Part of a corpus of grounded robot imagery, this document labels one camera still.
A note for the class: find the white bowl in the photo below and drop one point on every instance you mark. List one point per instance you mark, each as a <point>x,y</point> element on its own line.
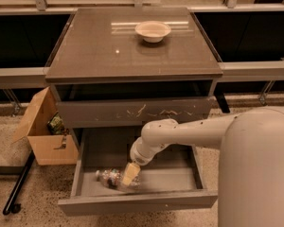
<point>153,31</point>

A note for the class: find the open grey lower drawer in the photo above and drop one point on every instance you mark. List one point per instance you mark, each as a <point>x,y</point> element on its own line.
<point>171,181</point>

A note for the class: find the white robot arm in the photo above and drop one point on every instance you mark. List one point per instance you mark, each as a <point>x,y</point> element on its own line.
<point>251,165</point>

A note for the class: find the clear plastic water bottle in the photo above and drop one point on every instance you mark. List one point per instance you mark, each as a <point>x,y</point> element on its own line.
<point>112,178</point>

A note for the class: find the green snack bag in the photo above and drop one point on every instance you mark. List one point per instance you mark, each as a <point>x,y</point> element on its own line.
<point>55,125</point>

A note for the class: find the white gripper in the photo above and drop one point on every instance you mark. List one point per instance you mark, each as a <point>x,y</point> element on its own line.
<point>138,158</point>

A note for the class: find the closed scratched grey drawer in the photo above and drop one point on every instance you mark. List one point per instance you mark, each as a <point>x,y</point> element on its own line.
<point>120,113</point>

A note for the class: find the open cardboard box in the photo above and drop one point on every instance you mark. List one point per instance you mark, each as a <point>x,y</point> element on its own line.
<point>49,149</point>

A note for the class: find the black floor rail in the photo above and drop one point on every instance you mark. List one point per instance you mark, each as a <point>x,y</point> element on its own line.
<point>12,207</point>

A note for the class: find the grey horizontal railing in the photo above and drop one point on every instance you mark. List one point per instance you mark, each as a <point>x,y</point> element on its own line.
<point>34,77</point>

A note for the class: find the grey drawer cabinet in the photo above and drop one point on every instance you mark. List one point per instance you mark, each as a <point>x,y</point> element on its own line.
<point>102,58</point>

